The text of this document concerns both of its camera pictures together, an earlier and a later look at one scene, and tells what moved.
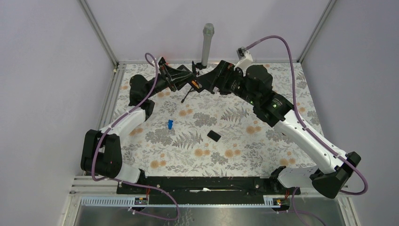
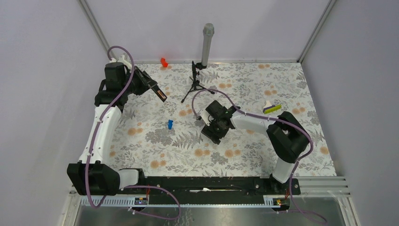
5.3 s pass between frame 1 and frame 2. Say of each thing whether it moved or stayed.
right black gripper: moved
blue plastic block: stayed
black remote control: moved
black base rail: stayed
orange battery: moved
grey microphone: stayed
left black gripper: moved
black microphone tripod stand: stayed
